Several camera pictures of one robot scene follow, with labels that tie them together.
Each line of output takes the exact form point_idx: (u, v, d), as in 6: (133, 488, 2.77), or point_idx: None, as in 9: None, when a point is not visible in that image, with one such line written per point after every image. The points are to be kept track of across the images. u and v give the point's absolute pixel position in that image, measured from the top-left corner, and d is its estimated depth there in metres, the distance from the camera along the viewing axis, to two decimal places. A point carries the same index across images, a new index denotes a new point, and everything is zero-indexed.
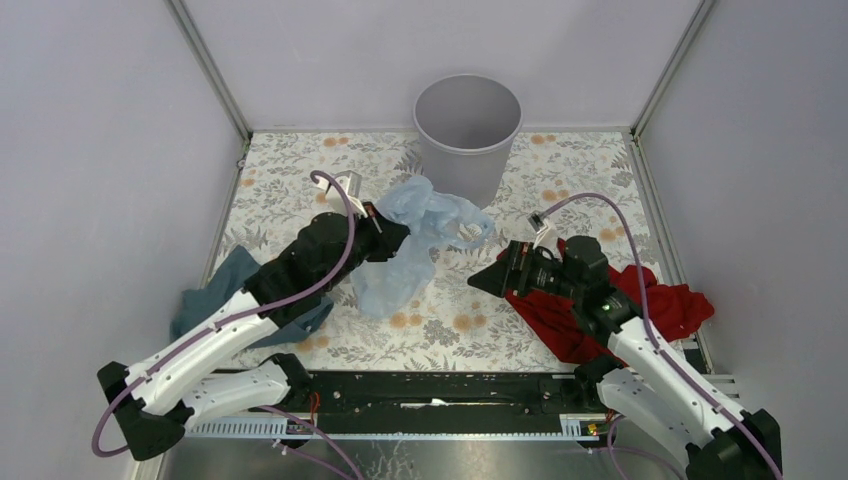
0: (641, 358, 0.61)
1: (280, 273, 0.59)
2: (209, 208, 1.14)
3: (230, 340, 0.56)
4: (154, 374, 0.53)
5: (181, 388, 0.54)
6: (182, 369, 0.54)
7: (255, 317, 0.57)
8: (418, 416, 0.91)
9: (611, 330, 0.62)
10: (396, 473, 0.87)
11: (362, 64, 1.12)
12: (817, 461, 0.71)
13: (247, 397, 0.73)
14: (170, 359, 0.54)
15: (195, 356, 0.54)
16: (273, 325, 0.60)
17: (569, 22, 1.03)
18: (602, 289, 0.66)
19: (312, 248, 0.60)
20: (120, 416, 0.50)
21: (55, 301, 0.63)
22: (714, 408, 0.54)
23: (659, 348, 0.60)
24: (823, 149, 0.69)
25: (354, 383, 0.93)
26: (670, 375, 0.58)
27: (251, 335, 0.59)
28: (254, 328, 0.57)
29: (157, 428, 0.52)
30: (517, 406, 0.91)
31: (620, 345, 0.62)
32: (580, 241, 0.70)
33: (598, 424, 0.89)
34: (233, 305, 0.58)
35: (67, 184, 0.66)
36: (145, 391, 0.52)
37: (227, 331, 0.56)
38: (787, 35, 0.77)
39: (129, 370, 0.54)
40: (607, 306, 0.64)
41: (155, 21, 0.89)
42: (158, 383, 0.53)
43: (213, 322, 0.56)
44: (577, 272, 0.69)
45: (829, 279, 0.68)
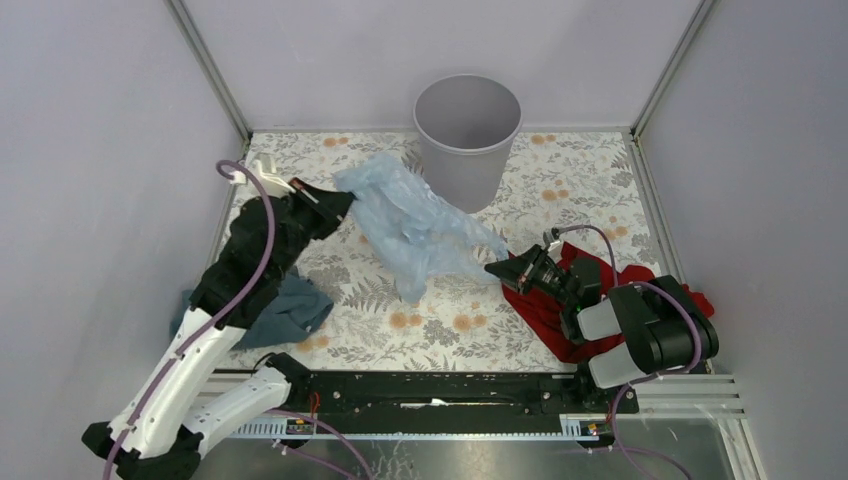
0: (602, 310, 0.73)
1: (223, 273, 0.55)
2: (210, 208, 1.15)
3: (198, 362, 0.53)
4: (137, 421, 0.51)
5: (174, 421, 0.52)
6: (164, 406, 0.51)
7: (212, 331, 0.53)
8: (418, 417, 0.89)
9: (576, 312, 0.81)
10: (396, 473, 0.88)
11: (362, 64, 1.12)
12: (816, 462, 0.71)
13: (255, 404, 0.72)
14: (145, 403, 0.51)
15: (171, 391, 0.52)
16: (236, 329, 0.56)
17: (569, 23, 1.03)
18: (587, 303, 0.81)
19: (248, 238, 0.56)
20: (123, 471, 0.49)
21: (55, 304, 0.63)
22: None
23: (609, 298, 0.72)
24: (822, 151, 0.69)
25: (354, 382, 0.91)
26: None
27: (221, 347, 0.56)
28: (217, 341, 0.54)
29: (170, 461, 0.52)
30: (517, 406, 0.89)
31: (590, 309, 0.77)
32: (579, 261, 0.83)
33: (598, 424, 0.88)
34: (189, 328, 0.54)
35: (67, 186, 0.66)
36: (135, 440, 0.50)
37: (191, 354, 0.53)
38: (787, 37, 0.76)
39: (111, 426, 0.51)
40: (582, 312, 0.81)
41: (155, 22, 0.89)
42: (145, 428, 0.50)
43: (175, 352, 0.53)
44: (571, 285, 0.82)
45: (827, 280, 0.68)
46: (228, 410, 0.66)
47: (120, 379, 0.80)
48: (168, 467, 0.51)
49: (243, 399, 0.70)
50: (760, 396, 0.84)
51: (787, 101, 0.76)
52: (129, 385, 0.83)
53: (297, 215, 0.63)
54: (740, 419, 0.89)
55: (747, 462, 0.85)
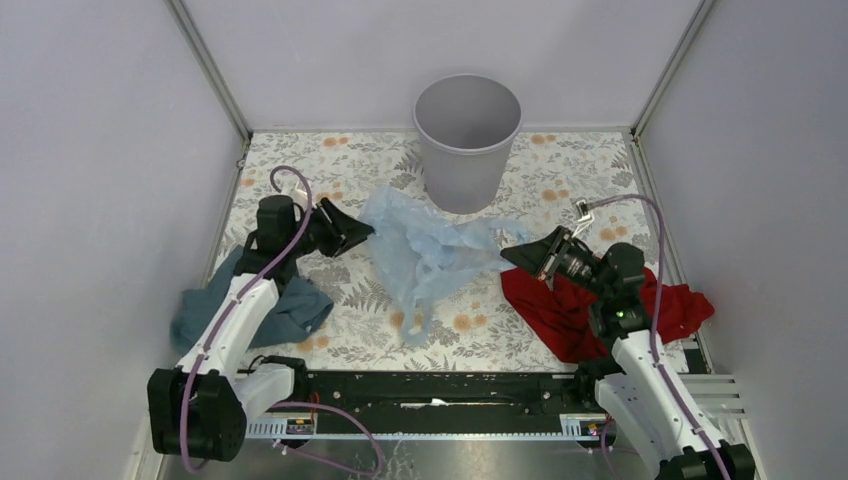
0: (638, 368, 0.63)
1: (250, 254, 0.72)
2: (209, 208, 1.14)
3: (253, 304, 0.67)
4: (208, 352, 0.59)
5: (234, 356, 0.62)
6: (230, 337, 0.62)
7: (263, 280, 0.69)
8: (418, 416, 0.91)
9: (618, 335, 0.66)
10: (396, 473, 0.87)
11: (362, 63, 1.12)
12: (818, 463, 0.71)
13: (271, 384, 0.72)
14: (215, 335, 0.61)
15: (234, 327, 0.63)
16: (275, 291, 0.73)
17: (569, 21, 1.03)
18: (626, 298, 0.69)
19: (269, 225, 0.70)
20: (204, 390, 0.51)
21: (54, 302, 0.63)
22: (693, 429, 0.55)
23: (658, 363, 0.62)
24: (823, 149, 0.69)
25: (354, 382, 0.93)
26: (663, 391, 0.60)
27: (262, 304, 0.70)
28: (266, 289, 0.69)
29: (235, 399, 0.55)
30: (517, 406, 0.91)
31: (623, 351, 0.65)
32: (623, 248, 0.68)
33: (598, 424, 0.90)
34: (239, 285, 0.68)
35: (67, 184, 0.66)
36: (210, 365, 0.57)
37: (248, 297, 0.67)
38: (788, 35, 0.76)
39: (180, 364, 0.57)
40: (621, 313, 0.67)
41: (154, 20, 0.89)
42: (217, 354, 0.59)
43: (234, 294, 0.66)
44: (607, 277, 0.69)
45: (829, 278, 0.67)
46: (252, 388, 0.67)
47: (120, 378, 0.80)
48: (231, 409, 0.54)
49: (258, 377, 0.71)
50: (761, 396, 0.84)
51: (787, 100, 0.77)
52: (129, 385, 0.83)
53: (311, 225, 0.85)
54: (740, 419, 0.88)
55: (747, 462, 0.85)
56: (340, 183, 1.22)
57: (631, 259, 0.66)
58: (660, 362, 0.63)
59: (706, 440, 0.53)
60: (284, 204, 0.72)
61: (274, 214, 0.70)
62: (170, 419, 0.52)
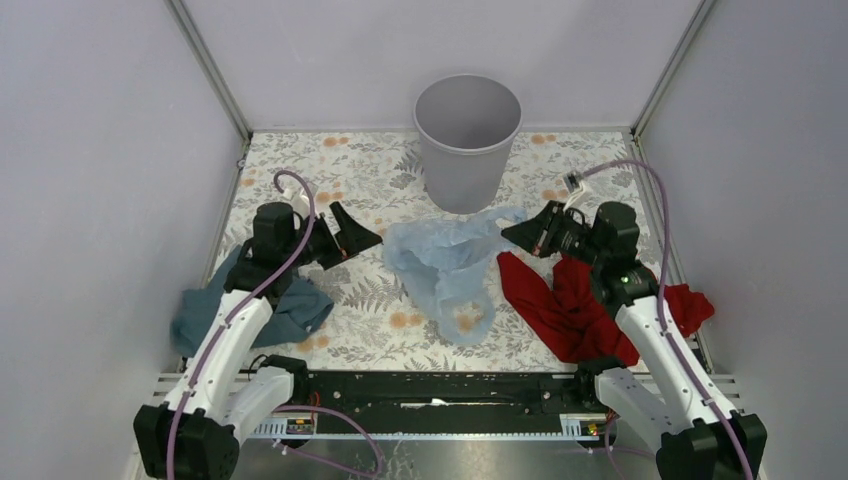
0: (645, 337, 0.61)
1: (246, 266, 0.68)
2: (210, 208, 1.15)
3: (242, 329, 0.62)
4: (195, 386, 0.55)
5: (225, 388, 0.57)
6: (217, 369, 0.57)
7: (254, 300, 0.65)
8: (418, 416, 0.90)
9: (624, 302, 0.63)
10: (396, 473, 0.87)
11: (362, 63, 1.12)
12: (817, 463, 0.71)
13: (266, 395, 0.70)
14: (202, 368, 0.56)
15: (223, 355, 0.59)
16: (268, 308, 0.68)
17: (569, 21, 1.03)
18: (625, 261, 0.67)
19: (266, 233, 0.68)
20: (187, 432, 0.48)
21: (55, 302, 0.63)
22: (704, 400, 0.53)
23: (667, 331, 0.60)
24: (823, 149, 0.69)
25: (354, 382, 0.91)
26: (671, 361, 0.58)
27: (254, 325, 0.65)
28: (258, 309, 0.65)
29: (224, 433, 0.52)
30: (517, 406, 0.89)
31: (628, 320, 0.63)
32: (618, 207, 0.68)
33: (598, 424, 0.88)
34: (229, 306, 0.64)
35: (68, 184, 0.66)
36: (196, 403, 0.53)
37: (237, 321, 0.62)
38: (788, 35, 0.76)
39: (168, 400, 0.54)
40: (626, 278, 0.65)
41: (154, 21, 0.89)
42: (205, 389, 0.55)
43: (222, 320, 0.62)
44: (603, 237, 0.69)
45: (828, 278, 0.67)
46: (246, 405, 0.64)
47: (120, 378, 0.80)
48: (221, 442, 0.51)
49: (252, 392, 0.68)
50: (761, 396, 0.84)
51: (788, 101, 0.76)
52: (129, 385, 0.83)
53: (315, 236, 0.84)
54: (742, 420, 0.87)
55: None
56: (340, 183, 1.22)
57: (626, 216, 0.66)
58: (668, 330, 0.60)
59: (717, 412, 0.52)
60: (282, 213, 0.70)
61: (270, 222, 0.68)
62: (159, 455, 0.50)
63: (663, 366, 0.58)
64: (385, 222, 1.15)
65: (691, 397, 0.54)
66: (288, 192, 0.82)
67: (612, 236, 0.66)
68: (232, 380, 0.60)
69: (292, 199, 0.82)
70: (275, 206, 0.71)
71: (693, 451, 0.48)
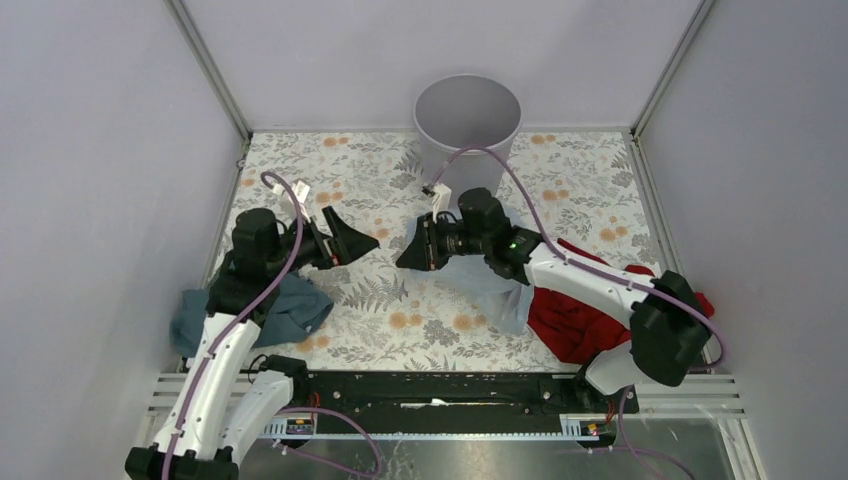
0: (555, 276, 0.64)
1: (230, 282, 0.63)
2: (210, 208, 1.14)
3: (230, 357, 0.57)
4: (183, 425, 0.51)
5: (216, 421, 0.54)
6: (206, 405, 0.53)
7: (238, 325, 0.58)
8: (418, 416, 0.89)
9: (522, 263, 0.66)
10: (396, 473, 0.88)
11: (362, 64, 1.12)
12: (819, 462, 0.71)
13: (266, 409, 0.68)
14: (189, 404, 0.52)
15: (210, 388, 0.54)
16: (255, 326, 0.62)
17: (569, 21, 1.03)
18: (506, 231, 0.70)
19: (249, 246, 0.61)
20: (180, 478, 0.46)
21: (55, 302, 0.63)
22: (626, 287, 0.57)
23: (566, 258, 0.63)
24: (823, 149, 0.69)
25: (354, 382, 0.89)
26: (588, 277, 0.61)
27: (244, 347, 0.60)
28: (244, 333, 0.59)
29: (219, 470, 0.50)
30: (517, 406, 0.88)
31: (537, 273, 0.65)
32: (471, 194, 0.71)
33: (598, 424, 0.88)
34: (213, 332, 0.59)
35: (67, 184, 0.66)
36: (187, 443, 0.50)
37: (222, 350, 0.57)
38: (787, 35, 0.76)
39: (157, 440, 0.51)
40: (514, 244, 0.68)
41: (155, 21, 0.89)
42: (194, 428, 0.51)
43: (206, 350, 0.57)
44: (476, 225, 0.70)
45: (829, 279, 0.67)
46: (245, 420, 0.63)
47: (119, 379, 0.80)
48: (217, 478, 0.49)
49: (250, 405, 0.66)
50: (761, 396, 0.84)
51: (787, 101, 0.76)
52: (129, 386, 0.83)
53: (302, 243, 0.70)
54: (740, 419, 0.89)
55: (747, 462, 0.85)
56: (340, 183, 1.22)
57: (479, 198, 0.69)
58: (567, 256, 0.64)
59: (642, 288, 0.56)
60: (263, 222, 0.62)
61: (250, 235, 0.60)
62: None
63: (582, 287, 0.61)
64: (384, 222, 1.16)
65: (617, 292, 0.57)
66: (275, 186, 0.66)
67: (481, 218, 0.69)
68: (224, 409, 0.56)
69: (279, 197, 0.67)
70: (256, 213, 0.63)
71: (654, 328, 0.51)
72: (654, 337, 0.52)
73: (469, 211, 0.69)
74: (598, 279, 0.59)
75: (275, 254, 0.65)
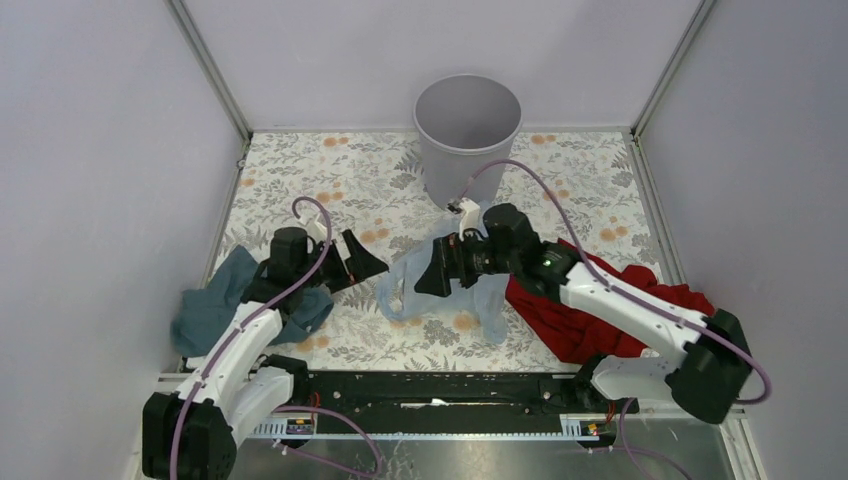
0: (595, 301, 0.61)
1: (260, 284, 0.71)
2: (210, 208, 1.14)
3: (256, 335, 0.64)
4: (207, 379, 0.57)
5: (232, 386, 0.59)
6: (229, 366, 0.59)
7: (268, 310, 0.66)
8: (418, 416, 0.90)
9: (560, 283, 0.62)
10: (396, 473, 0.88)
11: (363, 64, 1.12)
12: (819, 462, 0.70)
13: (264, 405, 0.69)
14: (214, 363, 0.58)
15: (234, 356, 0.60)
16: (279, 321, 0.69)
17: (569, 22, 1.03)
18: (535, 247, 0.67)
19: (283, 253, 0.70)
20: (195, 422, 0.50)
21: (56, 302, 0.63)
22: (677, 324, 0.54)
23: (609, 284, 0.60)
24: (823, 149, 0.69)
25: (354, 382, 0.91)
26: (633, 307, 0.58)
27: (266, 333, 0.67)
28: (270, 320, 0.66)
29: (226, 433, 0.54)
30: (517, 406, 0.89)
31: (574, 295, 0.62)
32: (499, 207, 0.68)
33: (598, 424, 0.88)
34: (244, 313, 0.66)
35: (67, 184, 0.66)
36: (205, 393, 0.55)
37: (251, 327, 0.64)
38: (787, 36, 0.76)
39: (178, 390, 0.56)
40: (548, 262, 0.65)
41: (155, 22, 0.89)
42: (215, 383, 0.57)
43: (237, 323, 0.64)
44: (503, 240, 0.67)
45: (829, 279, 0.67)
46: (248, 405, 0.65)
47: (119, 378, 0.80)
48: (221, 440, 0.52)
49: (254, 393, 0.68)
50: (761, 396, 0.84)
51: (787, 100, 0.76)
52: (129, 386, 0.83)
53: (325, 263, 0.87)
54: (740, 419, 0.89)
55: (747, 462, 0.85)
56: (340, 183, 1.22)
57: (505, 214, 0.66)
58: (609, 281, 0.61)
59: (695, 328, 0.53)
60: (297, 236, 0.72)
61: (286, 243, 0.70)
62: (160, 449, 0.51)
63: (625, 317, 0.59)
64: (384, 222, 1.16)
65: (668, 329, 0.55)
66: (302, 216, 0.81)
67: (508, 233, 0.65)
68: (239, 380, 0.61)
69: (306, 224, 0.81)
70: (292, 229, 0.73)
71: (706, 372, 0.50)
72: (705, 380, 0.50)
73: (494, 228, 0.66)
74: (646, 311, 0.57)
75: (301, 267, 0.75)
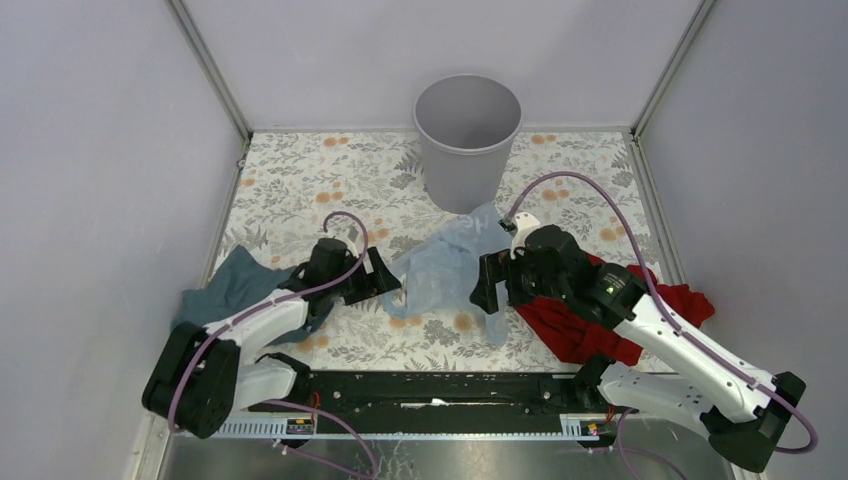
0: (660, 343, 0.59)
1: (296, 283, 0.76)
2: (209, 207, 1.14)
3: (284, 313, 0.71)
4: (234, 327, 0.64)
5: (248, 345, 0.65)
6: (255, 325, 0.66)
7: (299, 298, 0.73)
8: (419, 416, 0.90)
9: (625, 317, 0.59)
10: (396, 472, 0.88)
11: (363, 64, 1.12)
12: (819, 462, 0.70)
13: (263, 384, 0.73)
14: (245, 317, 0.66)
15: (263, 320, 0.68)
16: (303, 313, 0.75)
17: (569, 21, 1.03)
18: (587, 270, 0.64)
19: (324, 259, 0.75)
20: (216, 355, 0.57)
21: (55, 301, 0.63)
22: (749, 385, 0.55)
23: (681, 330, 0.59)
24: (823, 148, 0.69)
25: (353, 383, 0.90)
26: (702, 359, 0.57)
27: (290, 319, 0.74)
28: (298, 307, 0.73)
29: (229, 383, 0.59)
30: (517, 406, 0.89)
31: (638, 333, 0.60)
32: (545, 231, 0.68)
33: (598, 424, 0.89)
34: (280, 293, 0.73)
35: (67, 183, 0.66)
36: (230, 336, 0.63)
37: (283, 305, 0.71)
38: (786, 35, 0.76)
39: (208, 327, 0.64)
40: (606, 285, 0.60)
41: (155, 21, 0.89)
42: (239, 333, 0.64)
43: (272, 297, 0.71)
44: (551, 264, 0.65)
45: (829, 279, 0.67)
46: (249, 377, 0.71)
47: (120, 378, 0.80)
48: (226, 384, 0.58)
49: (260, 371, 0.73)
50: None
51: (787, 101, 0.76)
52: (129, 385, 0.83)
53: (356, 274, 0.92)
54: None
55: None
56: (340, 183, 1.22)
57: (550, 235, 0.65)
58: (679, 326, 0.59)
59: (769, 393, 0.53)
60: (338, 246, 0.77)
61: (328, 250, 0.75)
62: (171, 371, 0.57)
63: (691, 365, 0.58)
64: (385, 222, 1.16)
65: (739, 388, 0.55)
66: None
67: (555, 256, 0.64)
68: (255, 344, 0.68)
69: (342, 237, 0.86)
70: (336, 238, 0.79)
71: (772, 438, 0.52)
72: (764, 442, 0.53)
73: (540, 250, 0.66)
74: (716, 366, 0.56)
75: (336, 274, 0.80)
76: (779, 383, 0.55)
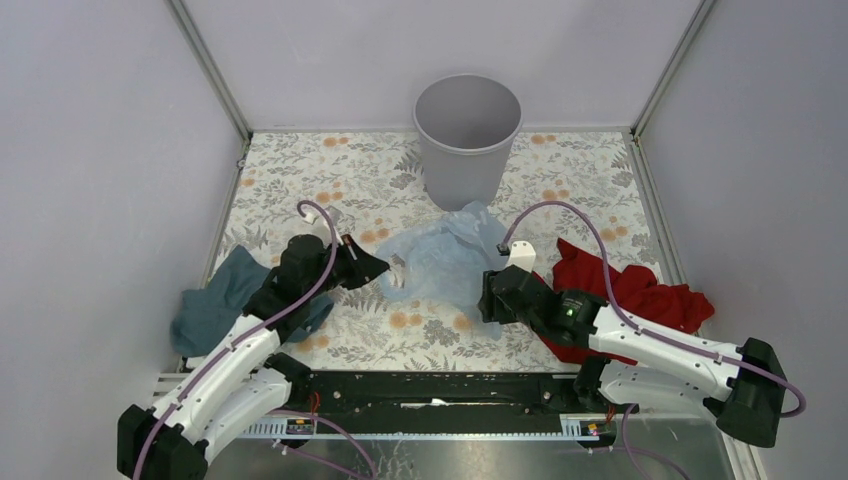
0: (627, 346, 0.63)
1: (268, 294, 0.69)
2: (210, 207, 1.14)
3: (245, 356, 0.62)
4: (184, 401, 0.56)
5: (204, 417, 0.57)
6: (209, 389, 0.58)
7: (263, 330, 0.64)
8: (418, 415, 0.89)
9: (588, 333, 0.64)
10: (396, 472, 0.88)
11: (363, 64, 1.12)
12: (819, 462, 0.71)
13: (253, 412, 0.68)
14: (194, 384, 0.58)
15: (218, 378, 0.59)
16: (276, 341, 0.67)
17: (570, 21, 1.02)
18: (550, 299, 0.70)
19: (298, 265, 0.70)
20: (162, 444, 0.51)
21: (55, 301, 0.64)
22: (716, 361, 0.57)
23: (639, 328, 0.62)
24: (822, 150, 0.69)
25: (353, 382, 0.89)
26: (668, 351, 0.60)
27: (257, 355, 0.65)
28: (265, 340, 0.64)
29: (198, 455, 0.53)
30: (517, 406, 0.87)
31: (603, 342, 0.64)
32: (505, 269, 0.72)
33: (598, 424, 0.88)
34: (240, 329, 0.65)
35: (67, 183, 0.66)
36: (179, 416, 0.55)
37: (242, 347, 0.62)
38: (787, 35, 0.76)
39: (154, 406, 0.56)
40: (570, 310, 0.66)
41: (155, 21, 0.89)
42: (191, 407, 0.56)
43: (229, 342, 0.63)
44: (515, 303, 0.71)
45: (828, 279, 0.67)
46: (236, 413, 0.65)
47: (119, 379, 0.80)
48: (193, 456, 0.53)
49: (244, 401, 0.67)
50: None
51: (787, 101, 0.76)
52: (129, 386, 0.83)
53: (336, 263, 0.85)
54: None
55: (747, 462, 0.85)
56: (340, 183, 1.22)
57: (512, 276, 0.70)
58: (638, 326, 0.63)
59: (734, 363, 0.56)
60: (311, 250, 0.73)
61: (299, 257, 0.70)
62: (130, 454, 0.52)
63: (662, 359, 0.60)
64: (384, 222, 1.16)
65: (707, 366, 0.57)
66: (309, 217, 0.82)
67: (518, 295, 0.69)
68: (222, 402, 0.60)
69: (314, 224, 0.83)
70: (307, 240, 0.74)
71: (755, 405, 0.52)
72: (751, 416, 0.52)
73: (502, 292, 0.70)
74: (681, 352, 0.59)
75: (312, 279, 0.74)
76: (745, 351, 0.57)
